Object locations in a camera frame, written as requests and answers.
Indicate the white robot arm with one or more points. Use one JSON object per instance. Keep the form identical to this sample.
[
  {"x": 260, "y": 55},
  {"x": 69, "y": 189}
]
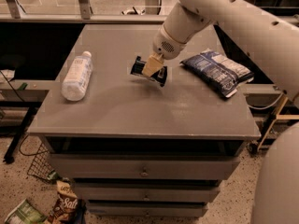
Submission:
[{"x": 273, "y": 45}]

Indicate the grey drawer cabinet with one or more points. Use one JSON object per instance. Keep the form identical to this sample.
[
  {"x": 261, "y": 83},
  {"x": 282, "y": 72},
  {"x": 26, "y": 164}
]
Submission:
[{"x": 125, "y": 115}]

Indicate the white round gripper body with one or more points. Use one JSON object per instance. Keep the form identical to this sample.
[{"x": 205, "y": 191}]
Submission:
[{"x": 167, "y": 47}]

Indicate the black table leg frame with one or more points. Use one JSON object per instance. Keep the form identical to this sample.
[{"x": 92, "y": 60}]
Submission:
[{"x": 32, "y": 108}]

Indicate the grey metal railing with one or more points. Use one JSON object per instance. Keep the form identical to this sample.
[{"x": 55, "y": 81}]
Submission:
[{"x": 97, "y": 10}]

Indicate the clear plastic water bottle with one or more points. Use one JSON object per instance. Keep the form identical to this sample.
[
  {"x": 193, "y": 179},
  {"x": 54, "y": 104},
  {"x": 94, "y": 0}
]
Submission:
[{"x": 77, "y": 79}]

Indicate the dark blue rxbar wrapper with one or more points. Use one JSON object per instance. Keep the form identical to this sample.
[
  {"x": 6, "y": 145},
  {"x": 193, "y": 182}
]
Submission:
[{"x": 160, "y": 76}]

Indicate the middle grey drawer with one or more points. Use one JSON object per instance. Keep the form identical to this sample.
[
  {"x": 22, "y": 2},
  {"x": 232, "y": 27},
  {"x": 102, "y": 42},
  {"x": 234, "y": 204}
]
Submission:
[{"x": 145, "y": 193}]

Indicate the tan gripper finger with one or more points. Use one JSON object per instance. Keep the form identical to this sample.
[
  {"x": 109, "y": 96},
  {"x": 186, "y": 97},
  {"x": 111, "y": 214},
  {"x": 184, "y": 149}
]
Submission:
[{"x": 153, "y": 64}]

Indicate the black wire basket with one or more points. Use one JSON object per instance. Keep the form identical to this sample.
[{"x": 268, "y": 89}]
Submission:
[{"x": 40, "y": 167}]

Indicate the blue white chip bag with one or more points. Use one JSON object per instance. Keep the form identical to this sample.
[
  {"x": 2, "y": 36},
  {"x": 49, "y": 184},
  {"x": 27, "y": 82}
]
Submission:
[{"x": 219, "y": 72}]

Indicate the bottom grey drawer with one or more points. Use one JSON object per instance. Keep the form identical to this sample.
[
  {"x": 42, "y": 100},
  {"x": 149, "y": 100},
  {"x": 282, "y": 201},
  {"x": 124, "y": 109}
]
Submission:
[{"x": 147, "y": 209}]

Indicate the brown salt snack bag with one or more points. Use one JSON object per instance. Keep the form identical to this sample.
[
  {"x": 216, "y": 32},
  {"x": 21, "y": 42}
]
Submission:
[{"x": 66, "y": 206}]

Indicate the green white snack bag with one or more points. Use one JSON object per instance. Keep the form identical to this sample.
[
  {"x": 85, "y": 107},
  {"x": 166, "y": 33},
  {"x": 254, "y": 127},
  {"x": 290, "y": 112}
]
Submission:
[{"x": 25, "y": 213}]

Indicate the top grey drawer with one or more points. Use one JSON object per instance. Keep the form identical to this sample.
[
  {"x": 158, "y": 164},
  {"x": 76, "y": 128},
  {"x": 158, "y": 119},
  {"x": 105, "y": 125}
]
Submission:
[{"x": 121, "y": 167}]

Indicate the grey drawer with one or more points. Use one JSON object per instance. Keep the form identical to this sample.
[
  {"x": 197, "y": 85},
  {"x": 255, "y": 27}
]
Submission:
[
  {"x": 147, "y": 209},
  {"x": 121, "y": 167},
  {"x": 145, "y": 193}
]

